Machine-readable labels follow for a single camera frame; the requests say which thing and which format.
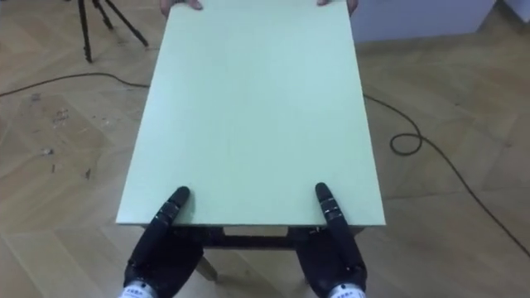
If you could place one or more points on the black tripod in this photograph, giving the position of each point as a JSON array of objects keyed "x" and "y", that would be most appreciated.
[{"x": 103, "y": 25}]

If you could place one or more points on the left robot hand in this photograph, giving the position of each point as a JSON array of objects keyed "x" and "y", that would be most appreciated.
[{"x": 165, "y": 252}]

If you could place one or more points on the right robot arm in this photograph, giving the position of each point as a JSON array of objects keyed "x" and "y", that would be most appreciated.
[{"x": 347, "y": 291}]

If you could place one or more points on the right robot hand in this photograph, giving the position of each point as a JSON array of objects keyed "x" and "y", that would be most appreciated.
[{"x": 335, "y": 256}]

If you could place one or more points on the pale green table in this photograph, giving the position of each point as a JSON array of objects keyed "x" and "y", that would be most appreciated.
[{"x": 252, "y": 120}]

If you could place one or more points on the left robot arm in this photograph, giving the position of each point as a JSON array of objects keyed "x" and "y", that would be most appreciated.
[{"x": 136, "y": 291}]

